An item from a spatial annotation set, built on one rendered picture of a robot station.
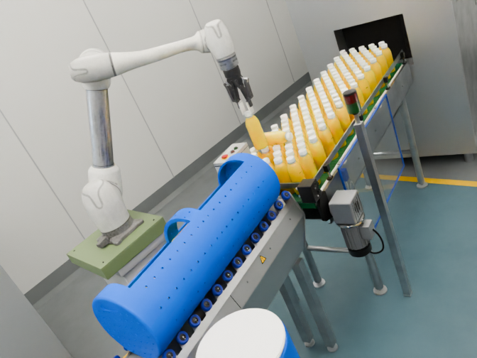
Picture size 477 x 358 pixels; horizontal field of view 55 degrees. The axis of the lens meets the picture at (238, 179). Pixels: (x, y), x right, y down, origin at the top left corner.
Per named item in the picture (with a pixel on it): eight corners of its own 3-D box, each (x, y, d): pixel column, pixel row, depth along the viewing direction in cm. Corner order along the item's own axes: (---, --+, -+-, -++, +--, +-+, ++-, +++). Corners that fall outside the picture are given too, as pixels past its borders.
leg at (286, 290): (303, 346, 258) (265, 261, 231) (307, 338, 262) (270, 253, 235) (312, 348, 254) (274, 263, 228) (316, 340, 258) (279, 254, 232)
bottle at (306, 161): (306, 190, 222) (294, 157, 214) (308, 182, 227) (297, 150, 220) (321, 187, 219) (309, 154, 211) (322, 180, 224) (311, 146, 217)
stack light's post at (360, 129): (403, 295, 262) (353, 125, 215) (405, 290, 264) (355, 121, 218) (410, 297, 259) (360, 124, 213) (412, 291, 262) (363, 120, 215)
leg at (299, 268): (326, 351, 249) (288, 263, 223) (329, 342, 253) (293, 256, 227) (336, 353, 246) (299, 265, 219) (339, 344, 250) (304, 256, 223)
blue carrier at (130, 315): (122, 354, 165) (77, 295, 154) (241, 206, 223) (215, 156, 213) (175, 366, 146) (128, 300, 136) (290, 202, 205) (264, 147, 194)
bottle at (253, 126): (266, 142, 230) (253, 109, 222) (270, 146, 223) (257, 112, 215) (253, 148, 229) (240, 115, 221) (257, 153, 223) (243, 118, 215)
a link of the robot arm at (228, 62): (228, 57, 200) (233, 69, 203) (238, 49, 206) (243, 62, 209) (212, 61, 206) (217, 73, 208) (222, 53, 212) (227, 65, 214)
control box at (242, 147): (220, 179, 244) (212, 163, 239) (238, 159, 257) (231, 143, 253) (235, 178, 238) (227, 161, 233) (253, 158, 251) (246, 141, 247)
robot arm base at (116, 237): (90, 248, 219) (84, 239, 217) (123, 219, 232) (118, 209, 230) (111, 251, 206) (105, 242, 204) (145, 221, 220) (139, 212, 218)
